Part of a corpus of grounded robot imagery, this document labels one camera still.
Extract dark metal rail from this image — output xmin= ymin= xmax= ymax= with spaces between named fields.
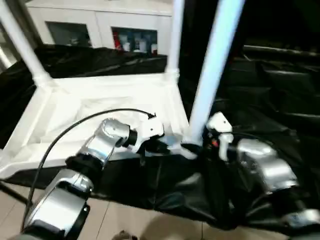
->
xmin=243 ymin=44 xmax=320 ymax=57

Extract white plastic table leg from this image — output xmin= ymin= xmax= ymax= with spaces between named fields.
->
xmin=165 ymin=0 xmax=186 ymax=79
xmin=0 ymin=0 xmax=55 ymax=88
xmin=188 ymin=0 xmax=246 ymax=146

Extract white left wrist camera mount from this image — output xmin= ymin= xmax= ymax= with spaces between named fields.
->
xmin=131 ymin=116 xmax=165 ymax=155

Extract black left wrist camera cable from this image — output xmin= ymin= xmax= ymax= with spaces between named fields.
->
xmin=20 ymin=108 xmax=158 ymax=232

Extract white glass-door cabinet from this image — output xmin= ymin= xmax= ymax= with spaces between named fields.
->
xmin=26 ymin=0 xmax=176 ymax=55

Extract white window frame bar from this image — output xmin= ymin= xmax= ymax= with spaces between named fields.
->
xmin=0 ymin=23 xmax=12 ymax=71

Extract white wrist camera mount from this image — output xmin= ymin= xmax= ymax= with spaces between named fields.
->
xmin=131 ymin=116 xmax=165 ymax=155
xmin=205 ymin=111 xmax=235 ymax=162

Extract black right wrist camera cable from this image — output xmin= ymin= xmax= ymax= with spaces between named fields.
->
xmin=217 ymin=131 xmax=301 ymax=161

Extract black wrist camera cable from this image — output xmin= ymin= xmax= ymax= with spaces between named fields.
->
xmin=217 ymin=131 xmax=301 ymax=161
xmin=20 ymin=108 xmax=158 ymax=232

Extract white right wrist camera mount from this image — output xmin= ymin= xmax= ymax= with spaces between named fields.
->
xmin=205 ymin=111 xmax=235 ymax=162

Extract black work mat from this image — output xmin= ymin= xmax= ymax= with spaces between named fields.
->
xmin=0 ymin=44 xmax=320 ymax=231

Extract red package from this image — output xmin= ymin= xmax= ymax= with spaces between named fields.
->
xmin=112 ymin=31 xmax=122 ymax=50

